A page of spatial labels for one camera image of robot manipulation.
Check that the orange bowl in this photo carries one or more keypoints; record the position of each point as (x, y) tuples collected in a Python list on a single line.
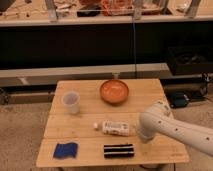
[(114, 91)]

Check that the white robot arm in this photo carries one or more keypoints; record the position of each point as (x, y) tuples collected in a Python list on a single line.
[(156, 119)]

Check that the translucent plastic cup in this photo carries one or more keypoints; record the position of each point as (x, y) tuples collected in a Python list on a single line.
[(71, 101)]

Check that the black box on floor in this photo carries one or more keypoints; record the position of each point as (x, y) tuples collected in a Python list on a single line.
[(190, 60)]

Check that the blue cloth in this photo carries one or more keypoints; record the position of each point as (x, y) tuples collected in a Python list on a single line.
[(65, 150)]

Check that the dark blue floor object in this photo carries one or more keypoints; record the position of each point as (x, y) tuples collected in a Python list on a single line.
[(178, 100)]

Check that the black white striped eraser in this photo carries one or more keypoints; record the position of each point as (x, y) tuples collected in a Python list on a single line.
[(118, 150)]

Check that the white lying bottle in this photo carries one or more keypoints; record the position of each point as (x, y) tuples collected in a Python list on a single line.
[(114, 128)]

